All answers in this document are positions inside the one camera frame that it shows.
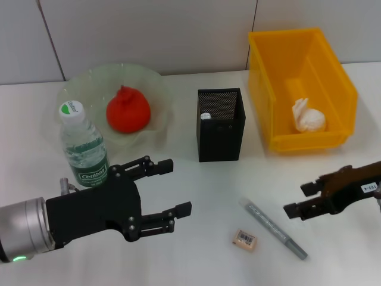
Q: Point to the yellow plastic bin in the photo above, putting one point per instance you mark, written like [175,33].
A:
[268,89]

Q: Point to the mint green utility knife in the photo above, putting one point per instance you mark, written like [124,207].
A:
[205,116]

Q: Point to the white paper ball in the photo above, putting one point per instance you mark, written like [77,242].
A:
[309,119]

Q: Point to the grey glitter pen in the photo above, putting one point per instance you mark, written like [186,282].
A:
[268,225]

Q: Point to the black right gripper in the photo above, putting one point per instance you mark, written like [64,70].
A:
[348,184]

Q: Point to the silver round connector stub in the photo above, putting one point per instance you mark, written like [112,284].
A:
[65,184]

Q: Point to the clear green glass fruit plate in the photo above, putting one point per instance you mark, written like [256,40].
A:
[89,83]

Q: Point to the beige eraser with barcode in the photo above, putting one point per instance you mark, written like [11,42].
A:
[244,239]

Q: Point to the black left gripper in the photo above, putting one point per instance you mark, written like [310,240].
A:
[95,211]

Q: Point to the clear green-label water bottle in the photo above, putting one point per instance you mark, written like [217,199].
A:
[84,155]

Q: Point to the black mesh pen holder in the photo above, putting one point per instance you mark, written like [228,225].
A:
[220,140]

